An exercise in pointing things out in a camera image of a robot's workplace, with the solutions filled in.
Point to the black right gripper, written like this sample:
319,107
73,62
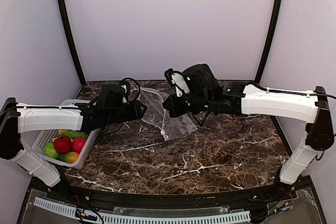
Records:
176,103

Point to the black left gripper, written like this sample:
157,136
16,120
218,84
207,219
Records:
137,109

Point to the clear zip top bag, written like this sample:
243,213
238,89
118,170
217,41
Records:
156,115

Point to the red toy fruit front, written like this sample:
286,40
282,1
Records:
78,144

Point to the green orange toy mango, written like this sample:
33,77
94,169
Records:
69,157

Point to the red toy tomato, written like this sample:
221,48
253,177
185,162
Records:
63,145

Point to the white plastic basket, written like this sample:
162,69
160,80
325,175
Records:
49,136

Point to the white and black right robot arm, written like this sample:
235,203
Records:
197,90

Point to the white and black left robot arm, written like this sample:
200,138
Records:
111,106

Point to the yellow toy lemon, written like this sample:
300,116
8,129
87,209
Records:
61,132

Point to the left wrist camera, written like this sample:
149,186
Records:
126,84

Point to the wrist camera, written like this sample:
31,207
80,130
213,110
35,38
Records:
176,80
126,84

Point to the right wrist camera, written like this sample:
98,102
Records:
176,80

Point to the white slotted cable duct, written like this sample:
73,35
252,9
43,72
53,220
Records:
70,211

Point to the black front rail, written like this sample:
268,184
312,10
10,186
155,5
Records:
151,187

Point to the black left frame post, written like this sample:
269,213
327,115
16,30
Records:
70,41

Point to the black frame post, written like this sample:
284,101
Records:
70,41
268,41

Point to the black right frame post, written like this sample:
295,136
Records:
268,41

